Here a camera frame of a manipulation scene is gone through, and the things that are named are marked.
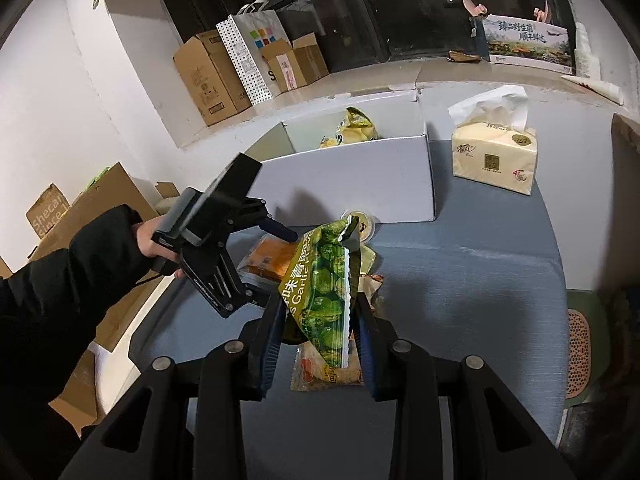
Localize green stool with mesh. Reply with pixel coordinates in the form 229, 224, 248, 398
565, 290, 611, 408

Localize tall brown cardboard box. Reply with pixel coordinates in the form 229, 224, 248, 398
172, 30, 252, 126

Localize black sleeve forearm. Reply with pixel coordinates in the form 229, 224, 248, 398
0, 202, 151, 480

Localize small open cardboard box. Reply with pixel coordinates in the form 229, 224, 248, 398
260, 32, 329, 92

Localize green garlic pea bag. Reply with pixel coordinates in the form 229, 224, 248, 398
279, 214, 360, 368

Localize cream tissue pack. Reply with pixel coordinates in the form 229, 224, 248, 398
448, 84, 538, 195

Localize white cardboard storage box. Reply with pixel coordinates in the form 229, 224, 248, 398
246, 91, 436, 226

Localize blue grey table mat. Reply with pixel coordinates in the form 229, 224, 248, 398
127, 138, 571, 480

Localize orange patterned snack bag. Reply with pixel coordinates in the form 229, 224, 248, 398
291, 245, 384, 392

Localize long printed landscape box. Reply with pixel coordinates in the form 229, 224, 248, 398
483, 14, 574, 75

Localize person's left hand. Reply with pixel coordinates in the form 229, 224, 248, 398
132, 216, 179, 263

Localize brown cardboard boxes at left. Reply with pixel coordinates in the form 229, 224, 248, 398
0, 160, 181, 438

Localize white dotted paper bag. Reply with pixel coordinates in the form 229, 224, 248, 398
216, 0, 288, 105

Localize orange snack packet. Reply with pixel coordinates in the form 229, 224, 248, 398
238, 235, 297, 285

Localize yellow foil snack bag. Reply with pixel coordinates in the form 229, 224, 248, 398
319, 106, 380, 148

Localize round jelly cup with lid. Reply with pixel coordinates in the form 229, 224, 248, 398
342, 209, 378, 244

